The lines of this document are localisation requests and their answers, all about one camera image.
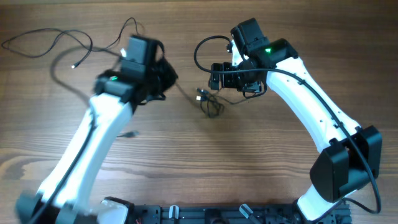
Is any black cable bundle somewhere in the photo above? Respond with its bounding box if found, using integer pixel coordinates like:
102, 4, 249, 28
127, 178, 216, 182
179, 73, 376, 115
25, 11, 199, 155
174, 82, 249, 119

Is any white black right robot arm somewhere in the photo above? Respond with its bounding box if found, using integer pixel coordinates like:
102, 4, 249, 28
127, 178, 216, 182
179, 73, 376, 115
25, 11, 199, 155
208, 18, 382, 223

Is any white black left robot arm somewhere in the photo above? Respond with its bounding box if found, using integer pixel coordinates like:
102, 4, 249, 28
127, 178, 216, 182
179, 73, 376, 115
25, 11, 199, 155
16, 35, 178, 223

